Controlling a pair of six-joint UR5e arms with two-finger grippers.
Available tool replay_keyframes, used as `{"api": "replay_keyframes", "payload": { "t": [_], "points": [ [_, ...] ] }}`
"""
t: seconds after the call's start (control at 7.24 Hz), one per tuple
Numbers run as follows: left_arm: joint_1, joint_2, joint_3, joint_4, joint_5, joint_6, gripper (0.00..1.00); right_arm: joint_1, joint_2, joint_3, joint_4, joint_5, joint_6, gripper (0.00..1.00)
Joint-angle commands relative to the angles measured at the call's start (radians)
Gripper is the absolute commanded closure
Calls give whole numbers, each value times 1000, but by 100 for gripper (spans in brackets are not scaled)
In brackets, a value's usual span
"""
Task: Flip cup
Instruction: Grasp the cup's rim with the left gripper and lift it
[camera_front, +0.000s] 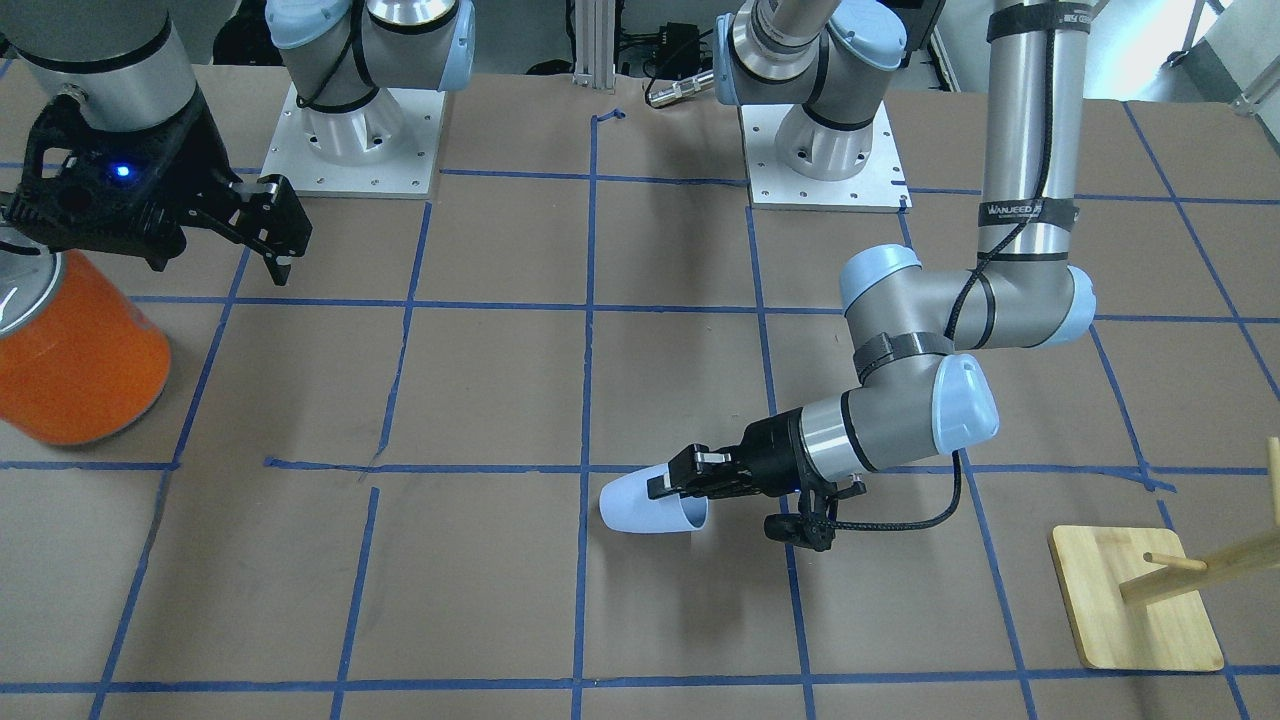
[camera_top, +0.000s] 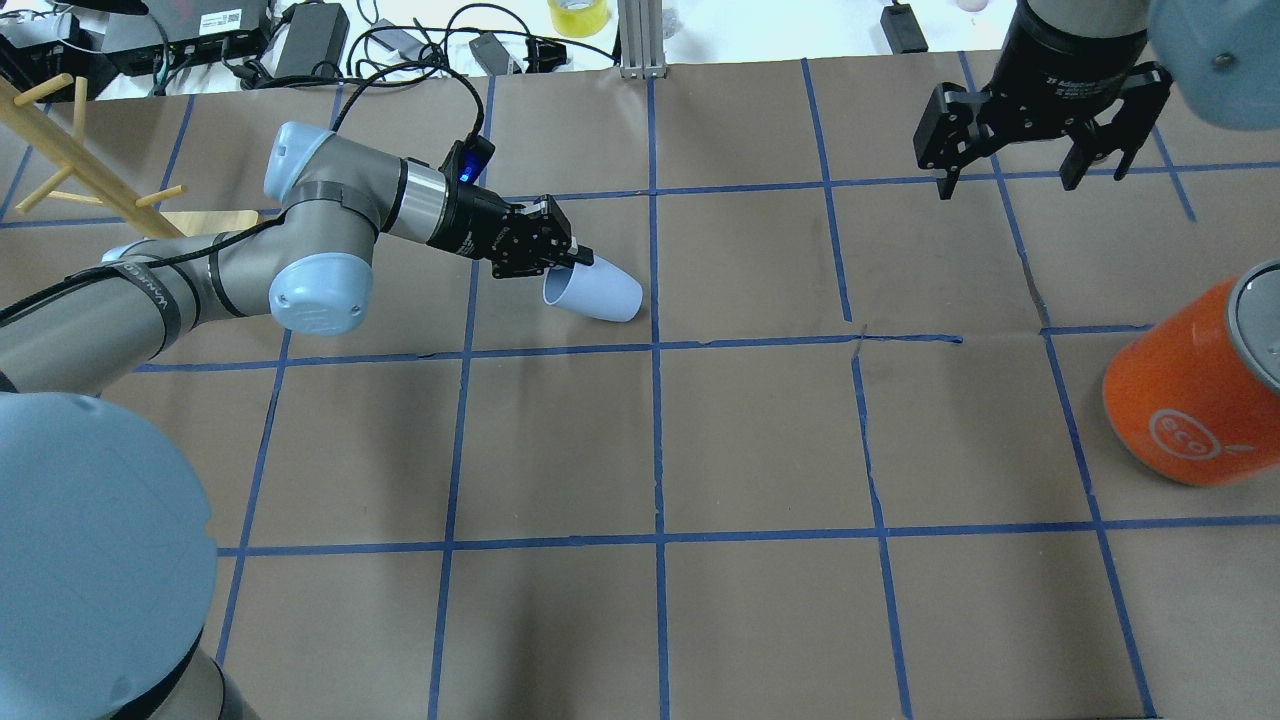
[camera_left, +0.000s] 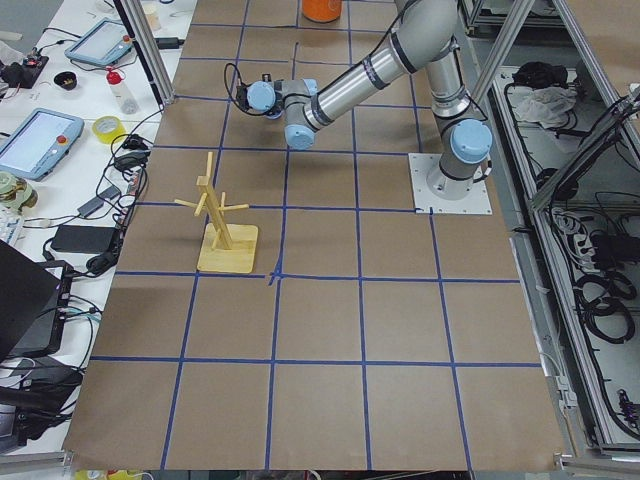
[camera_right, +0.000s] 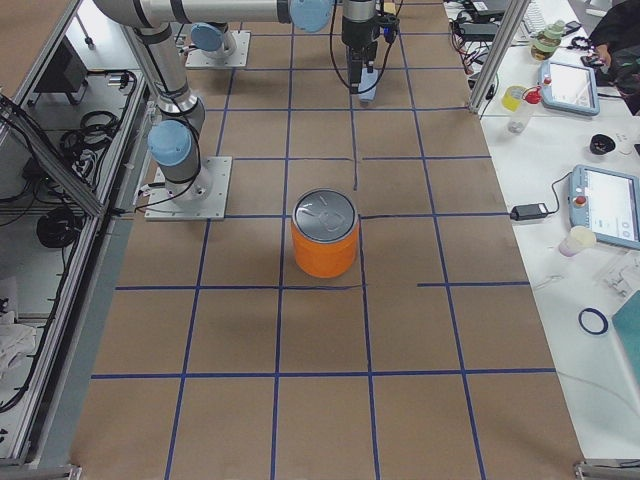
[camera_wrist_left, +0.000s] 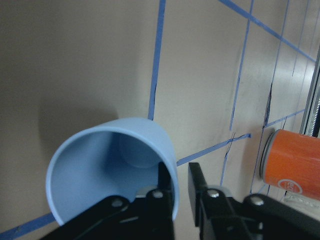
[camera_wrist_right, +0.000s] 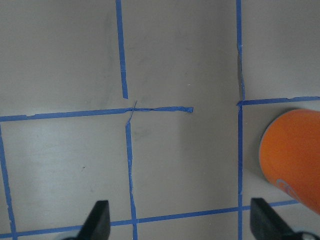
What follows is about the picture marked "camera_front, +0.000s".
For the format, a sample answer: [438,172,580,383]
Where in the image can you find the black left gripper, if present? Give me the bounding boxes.
[646,410,867,500]

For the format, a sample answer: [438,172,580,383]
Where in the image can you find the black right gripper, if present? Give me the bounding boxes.
[3,86,314,286]

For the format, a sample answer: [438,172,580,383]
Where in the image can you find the white plastic cup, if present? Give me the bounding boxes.
[598,462,709,534]

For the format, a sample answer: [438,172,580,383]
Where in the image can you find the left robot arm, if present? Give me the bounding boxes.
[643,1,1097,498]

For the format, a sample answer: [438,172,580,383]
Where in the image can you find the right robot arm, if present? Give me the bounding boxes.
[3,1,474,482]

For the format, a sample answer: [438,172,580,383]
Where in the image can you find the orange cylindrical canister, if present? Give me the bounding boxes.
[1,225,172,446]

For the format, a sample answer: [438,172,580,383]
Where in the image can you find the wooden mug tree stand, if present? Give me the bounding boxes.
[1050,436,1280,671]

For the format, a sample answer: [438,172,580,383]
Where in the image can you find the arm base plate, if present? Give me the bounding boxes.
[739,104,913,213]
[262,87,449,200]

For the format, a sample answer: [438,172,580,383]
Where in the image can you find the aluminium frame post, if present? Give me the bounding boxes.
[570,0,618,94]

